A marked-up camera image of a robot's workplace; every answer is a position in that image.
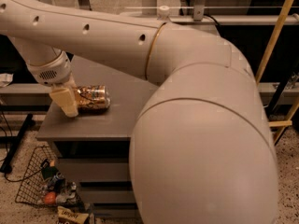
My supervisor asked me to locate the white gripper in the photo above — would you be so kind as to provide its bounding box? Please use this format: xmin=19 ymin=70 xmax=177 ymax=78
xmin=27 ymin=51 xmax=78 ymax=118

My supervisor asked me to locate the orange soda can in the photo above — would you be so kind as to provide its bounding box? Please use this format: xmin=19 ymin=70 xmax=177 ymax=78
xmin=74 ymin=85 xmax=111 ymax=111

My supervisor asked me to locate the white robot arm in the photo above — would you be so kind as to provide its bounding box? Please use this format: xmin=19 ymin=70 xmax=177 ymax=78
xmin=1 ymin=0 xmax=278 ymax=224

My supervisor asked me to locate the white crumpled paper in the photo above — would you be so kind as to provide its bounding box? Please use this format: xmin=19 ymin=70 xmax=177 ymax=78
xmin=0 ymin=73 xmax=13 ymax=88

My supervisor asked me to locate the grey drawer cabinet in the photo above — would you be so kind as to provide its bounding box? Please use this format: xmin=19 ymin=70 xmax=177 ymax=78
xmin=36 ymin=54 xmax=160 ymax=219

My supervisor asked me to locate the top grey drawer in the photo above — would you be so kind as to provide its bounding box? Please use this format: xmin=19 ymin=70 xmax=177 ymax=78
xmin=57 ymin=159 xmax=130 ymax=182

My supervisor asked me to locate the grey drawer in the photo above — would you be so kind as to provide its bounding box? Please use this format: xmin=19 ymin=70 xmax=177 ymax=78
xmin=92 ymin=203 xmax=140 ymax=218
xmin=57 ymin=159 xmax=130 ymax=182
xmin=78 ymin=187 xmax=135 ymax=203

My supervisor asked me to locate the black table leg stand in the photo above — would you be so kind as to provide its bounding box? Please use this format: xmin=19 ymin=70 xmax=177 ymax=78
xmin=0 ymin=114 xmax=35 ymax=174

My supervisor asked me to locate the middle grey drawer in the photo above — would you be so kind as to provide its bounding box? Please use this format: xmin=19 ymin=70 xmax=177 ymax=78
xmin=78 ymin=187 xmax=135 ymax=203

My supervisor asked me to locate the orange fruit in basket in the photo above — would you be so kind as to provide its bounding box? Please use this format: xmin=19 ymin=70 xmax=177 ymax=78
xmin=44 ymin=191 xmax=56 ymax=204

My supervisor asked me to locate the yellow chip bag on floor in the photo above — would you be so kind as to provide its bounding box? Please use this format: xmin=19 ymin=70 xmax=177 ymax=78
xmin=57 ymin=206 xmax=89 ymax=224

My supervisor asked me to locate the bottom grey drawer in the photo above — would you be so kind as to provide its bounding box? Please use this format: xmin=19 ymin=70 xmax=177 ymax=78
xmin=92 ymin=203 xmax=140 ymax=218

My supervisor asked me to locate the clear plastic water bottle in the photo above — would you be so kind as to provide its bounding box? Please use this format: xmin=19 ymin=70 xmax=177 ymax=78
xmin=157 ymin=6 xmax=170 ymax=20

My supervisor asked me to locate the black cable on floor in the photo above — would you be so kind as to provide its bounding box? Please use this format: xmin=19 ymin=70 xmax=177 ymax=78
xmin=0 ymin=109 xmax=50 ymax=183

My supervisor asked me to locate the black wire basket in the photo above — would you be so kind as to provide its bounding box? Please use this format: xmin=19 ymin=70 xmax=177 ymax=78
xmin=14 ymin=145 xmax=82 ymax=207

